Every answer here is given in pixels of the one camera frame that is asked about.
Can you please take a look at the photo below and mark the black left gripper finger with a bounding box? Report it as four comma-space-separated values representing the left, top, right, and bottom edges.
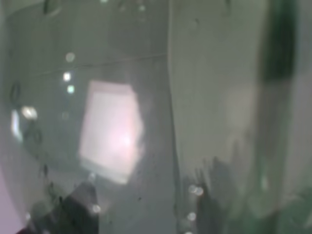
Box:
26, 182, 99, 234

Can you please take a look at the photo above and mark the green transparent plastic bottle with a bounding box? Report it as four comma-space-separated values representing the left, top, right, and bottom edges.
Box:
0, 0, 312, 234

